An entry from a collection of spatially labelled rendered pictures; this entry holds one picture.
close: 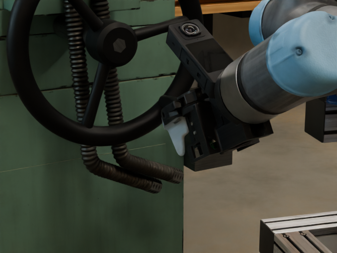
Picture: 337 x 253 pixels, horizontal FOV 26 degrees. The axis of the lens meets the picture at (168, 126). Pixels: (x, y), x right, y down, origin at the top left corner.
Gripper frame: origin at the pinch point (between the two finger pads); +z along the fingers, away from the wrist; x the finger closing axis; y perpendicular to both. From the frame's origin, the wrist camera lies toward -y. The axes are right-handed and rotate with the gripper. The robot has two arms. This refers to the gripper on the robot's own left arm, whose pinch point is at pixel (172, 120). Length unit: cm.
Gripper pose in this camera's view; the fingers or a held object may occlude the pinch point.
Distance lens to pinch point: 98.9
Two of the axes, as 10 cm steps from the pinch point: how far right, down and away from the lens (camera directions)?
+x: 8.8, -2.0, 4.4
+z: -3.9, 2.4, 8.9
